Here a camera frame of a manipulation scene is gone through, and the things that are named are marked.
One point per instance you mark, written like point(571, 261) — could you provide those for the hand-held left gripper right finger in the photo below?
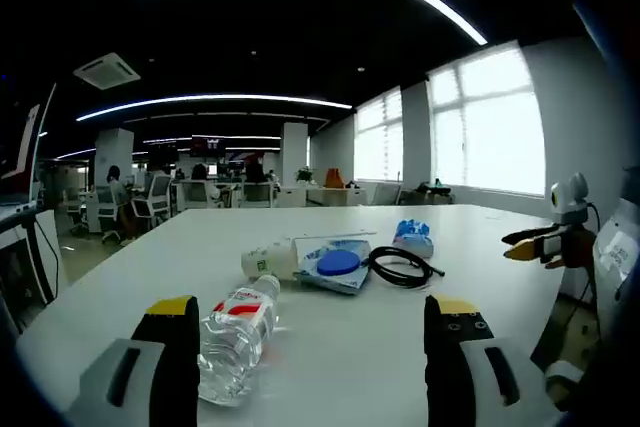
point(450, 372)

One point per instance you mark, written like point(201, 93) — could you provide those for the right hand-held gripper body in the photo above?
point(570, 197)

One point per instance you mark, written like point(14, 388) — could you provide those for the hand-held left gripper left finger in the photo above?
point(165, 372)

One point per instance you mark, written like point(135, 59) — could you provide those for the clear plastic water bottle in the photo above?
point(235, 337)

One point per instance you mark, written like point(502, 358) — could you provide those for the blue white tissue pack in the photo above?
point(412, 237)

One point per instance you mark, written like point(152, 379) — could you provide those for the white paper cup green pattern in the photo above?
point(270, 259)

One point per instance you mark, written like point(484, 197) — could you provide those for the wet wipes pack blue lid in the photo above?
point(335, 264)

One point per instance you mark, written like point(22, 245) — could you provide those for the person's right hand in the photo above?
point(577, 247)

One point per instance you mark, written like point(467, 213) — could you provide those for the white chest device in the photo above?
point(615, 252)

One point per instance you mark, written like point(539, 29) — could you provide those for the white table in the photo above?
point(350, 347)

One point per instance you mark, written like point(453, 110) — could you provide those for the dark bag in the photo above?
point(434, 187)

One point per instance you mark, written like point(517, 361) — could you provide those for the large window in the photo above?
point(490, 122)

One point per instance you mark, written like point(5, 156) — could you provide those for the white table power strip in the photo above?
point(340, 234)

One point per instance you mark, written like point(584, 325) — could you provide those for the white mesh office chair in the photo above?
point(257, 194)
point(157, 192)
point(195, 192)
point(105, 197)

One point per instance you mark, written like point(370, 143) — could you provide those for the small window with blinds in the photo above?
point(379, 137)

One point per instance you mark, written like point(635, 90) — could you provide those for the white side desk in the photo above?
point(25, 247)

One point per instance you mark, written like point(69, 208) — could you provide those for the orange bag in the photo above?
point(334, 178)

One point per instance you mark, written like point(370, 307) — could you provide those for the potted green plant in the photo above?
point(304, 175)

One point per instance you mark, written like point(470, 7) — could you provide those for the ceiling air conditioner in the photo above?
point(107, 71)

